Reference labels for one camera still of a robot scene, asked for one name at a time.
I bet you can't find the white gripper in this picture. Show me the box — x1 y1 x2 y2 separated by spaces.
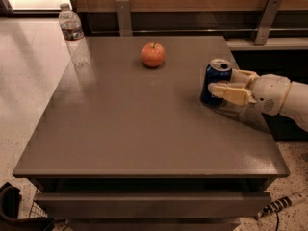
208 69 291 116

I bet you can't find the blue pepsi can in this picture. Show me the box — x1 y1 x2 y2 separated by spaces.
200 59 232 106

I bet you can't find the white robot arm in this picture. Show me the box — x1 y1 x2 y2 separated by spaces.
208 69 308 131

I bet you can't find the clear plastic water bottle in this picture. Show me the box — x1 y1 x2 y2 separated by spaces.
59 3 91 67

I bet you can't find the red apple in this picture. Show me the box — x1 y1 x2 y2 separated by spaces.
141 42 166 67

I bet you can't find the grey table drawer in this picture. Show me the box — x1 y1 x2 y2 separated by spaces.
35 192 270 218

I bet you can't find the black object at floor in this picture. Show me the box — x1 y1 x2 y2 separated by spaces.
0 182 54 231

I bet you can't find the right metal bracket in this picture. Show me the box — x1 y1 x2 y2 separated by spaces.
254 0 282 45

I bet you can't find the metal bracket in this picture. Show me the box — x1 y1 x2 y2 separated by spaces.
116 0 133 37
254 0 282 45

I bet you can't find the striped cable connector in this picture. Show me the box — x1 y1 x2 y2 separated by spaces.
255 192 307 220

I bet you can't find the left metal bracket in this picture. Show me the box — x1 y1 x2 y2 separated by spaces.
116 0 133 37

